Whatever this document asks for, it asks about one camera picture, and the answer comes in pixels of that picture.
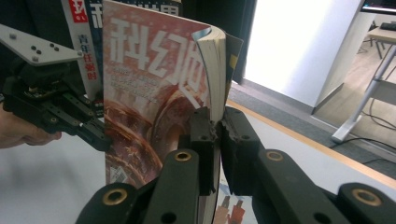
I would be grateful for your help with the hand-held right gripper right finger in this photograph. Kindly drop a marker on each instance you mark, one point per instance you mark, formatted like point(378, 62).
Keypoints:
point(239, 155)

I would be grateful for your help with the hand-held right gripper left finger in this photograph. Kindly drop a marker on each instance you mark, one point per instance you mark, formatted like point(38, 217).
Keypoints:
point(204, 155)

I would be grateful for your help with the portrait cover magazine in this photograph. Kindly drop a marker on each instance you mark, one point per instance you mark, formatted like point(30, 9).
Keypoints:
point(84, 46)

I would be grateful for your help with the reddish brown cover magazine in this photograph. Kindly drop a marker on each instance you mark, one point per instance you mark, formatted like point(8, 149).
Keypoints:
point(140, 77)

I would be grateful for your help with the small wooden table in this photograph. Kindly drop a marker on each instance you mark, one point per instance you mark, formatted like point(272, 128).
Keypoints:
point(381, 37)

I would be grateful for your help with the white desk frame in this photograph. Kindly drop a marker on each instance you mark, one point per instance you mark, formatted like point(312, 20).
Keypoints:
point(364, 102)

